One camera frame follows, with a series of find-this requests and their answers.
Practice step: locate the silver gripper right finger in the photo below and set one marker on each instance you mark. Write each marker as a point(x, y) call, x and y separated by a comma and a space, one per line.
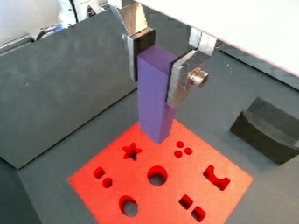
point(187, 73)

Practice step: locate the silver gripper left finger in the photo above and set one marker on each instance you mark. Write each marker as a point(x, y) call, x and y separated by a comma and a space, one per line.
point(139, 35)

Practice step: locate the purple rectangular block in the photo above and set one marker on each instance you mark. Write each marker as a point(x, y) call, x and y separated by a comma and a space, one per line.
point(155, 113)

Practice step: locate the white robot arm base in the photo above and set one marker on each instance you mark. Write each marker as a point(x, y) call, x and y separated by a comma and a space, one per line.
point(74, 11)

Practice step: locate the black curved holder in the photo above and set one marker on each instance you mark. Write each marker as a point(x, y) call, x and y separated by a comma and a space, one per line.
point(270, 130)

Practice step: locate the red shape sorting block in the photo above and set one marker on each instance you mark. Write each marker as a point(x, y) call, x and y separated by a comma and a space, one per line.
point(178, 182)

